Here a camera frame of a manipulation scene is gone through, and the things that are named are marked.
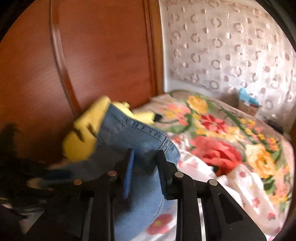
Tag blue denim jeans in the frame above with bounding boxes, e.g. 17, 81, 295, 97
60, 104, 180, 240

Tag floral bed sheet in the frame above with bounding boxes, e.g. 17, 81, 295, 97
129, 89, 296, 241

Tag yellow plush pillow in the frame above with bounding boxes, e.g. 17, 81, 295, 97
62, 96, 159, 163

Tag cardboard box with blue cloth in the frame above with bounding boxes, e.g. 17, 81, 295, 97
238, 88, 260, 116

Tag wooden slatted headboard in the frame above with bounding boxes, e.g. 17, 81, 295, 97
1, 1, 164, 164

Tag white circle-patterned curtain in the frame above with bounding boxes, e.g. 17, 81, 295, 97
159, 1, 295, 132

